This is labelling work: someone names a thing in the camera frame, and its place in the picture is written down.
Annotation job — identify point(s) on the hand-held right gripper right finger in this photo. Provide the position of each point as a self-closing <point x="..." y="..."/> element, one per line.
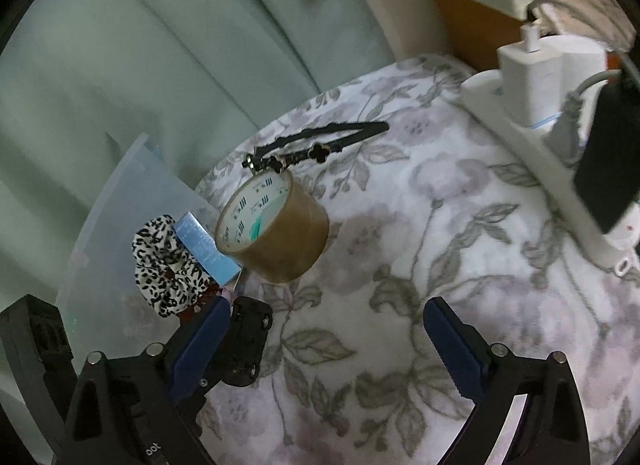
<point x="452" y="345"/>

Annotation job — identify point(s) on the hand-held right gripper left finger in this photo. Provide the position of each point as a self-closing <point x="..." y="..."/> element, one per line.
<point x="200" y="340"/>

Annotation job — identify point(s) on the black toy car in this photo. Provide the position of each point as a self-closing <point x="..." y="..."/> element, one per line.
<point x="247" y="330"/>

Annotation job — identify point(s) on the leopard print scrunchie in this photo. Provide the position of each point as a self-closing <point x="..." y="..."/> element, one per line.
<point x="160" y="265"/>

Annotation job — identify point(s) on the blue cardboard box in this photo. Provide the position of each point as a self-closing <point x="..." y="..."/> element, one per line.
<point x="205" y="245"/>

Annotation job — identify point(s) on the brown packing tape roll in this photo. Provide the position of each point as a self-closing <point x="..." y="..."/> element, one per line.
<point x="295" y="240"/>

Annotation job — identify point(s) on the clear plastic storage container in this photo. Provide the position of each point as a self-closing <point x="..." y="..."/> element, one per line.
<point x="115" y="205"/>

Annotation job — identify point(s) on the black beaded headband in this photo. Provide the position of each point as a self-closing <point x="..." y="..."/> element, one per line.
<point x="320" y="150"/>

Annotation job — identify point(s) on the floral printed blanket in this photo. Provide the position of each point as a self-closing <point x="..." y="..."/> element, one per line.
<point x="400" y="225"/>

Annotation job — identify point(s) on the white power strip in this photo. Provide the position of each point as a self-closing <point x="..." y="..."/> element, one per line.
<point x="540" y="155"/>

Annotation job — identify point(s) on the grey plug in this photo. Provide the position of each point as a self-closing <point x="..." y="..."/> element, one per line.
<point x="570" y="135"/>

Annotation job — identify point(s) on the black power adapter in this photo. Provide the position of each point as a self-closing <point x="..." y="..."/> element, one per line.
<point x="610" y="160"/>

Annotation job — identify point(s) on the white charger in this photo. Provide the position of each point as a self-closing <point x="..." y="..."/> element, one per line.
<point x="530" y="85"/>

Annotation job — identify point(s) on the pale green curtain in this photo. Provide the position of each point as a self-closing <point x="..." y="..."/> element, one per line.
<point x="175" y="45"/>

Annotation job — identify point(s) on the orange wooden board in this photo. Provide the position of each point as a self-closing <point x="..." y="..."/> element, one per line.
<point x="470" y="40"/>

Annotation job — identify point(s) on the beige padded panel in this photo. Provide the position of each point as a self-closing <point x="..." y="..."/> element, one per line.
<point x="400" y="5"/>

